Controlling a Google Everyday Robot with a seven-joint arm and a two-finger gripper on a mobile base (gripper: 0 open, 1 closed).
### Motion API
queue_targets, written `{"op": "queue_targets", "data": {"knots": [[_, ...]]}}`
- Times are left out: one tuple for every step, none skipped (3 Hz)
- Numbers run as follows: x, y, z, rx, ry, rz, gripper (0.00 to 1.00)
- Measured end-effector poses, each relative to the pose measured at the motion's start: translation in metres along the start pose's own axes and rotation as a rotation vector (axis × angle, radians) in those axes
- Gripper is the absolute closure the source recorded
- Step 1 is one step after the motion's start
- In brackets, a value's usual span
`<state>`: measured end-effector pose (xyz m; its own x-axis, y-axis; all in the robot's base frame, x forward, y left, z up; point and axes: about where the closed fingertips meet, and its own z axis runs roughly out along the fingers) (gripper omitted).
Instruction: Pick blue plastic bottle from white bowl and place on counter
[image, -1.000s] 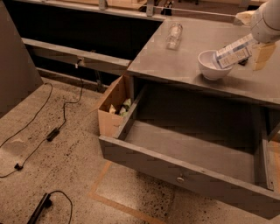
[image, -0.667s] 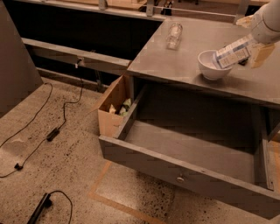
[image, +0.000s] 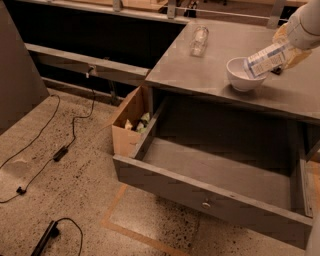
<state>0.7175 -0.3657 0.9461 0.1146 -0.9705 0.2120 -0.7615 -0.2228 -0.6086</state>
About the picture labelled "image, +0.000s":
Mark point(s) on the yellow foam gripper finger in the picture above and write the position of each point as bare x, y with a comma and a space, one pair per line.
295, 55

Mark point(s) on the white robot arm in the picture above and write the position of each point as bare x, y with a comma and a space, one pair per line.
299, 36

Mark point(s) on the white bowl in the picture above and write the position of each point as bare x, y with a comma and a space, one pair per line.
239, 78

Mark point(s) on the grey counter cabinet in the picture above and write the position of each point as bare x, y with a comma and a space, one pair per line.
295, 93

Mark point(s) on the black comb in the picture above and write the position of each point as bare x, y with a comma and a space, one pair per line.
277, 71

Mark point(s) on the clear glass cup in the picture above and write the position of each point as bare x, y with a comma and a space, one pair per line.
199, 40

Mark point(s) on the grey open drawer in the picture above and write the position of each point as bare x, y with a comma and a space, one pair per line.
248, 165

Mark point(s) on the crumpled paper trash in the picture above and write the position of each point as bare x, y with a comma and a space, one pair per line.
143, 122

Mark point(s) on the round metal drawer knob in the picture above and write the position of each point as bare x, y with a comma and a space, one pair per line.
206, 204

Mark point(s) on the cardboard box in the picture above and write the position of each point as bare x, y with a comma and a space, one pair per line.
131, 121

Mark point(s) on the black power strip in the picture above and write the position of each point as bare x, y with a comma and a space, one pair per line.
51, 232

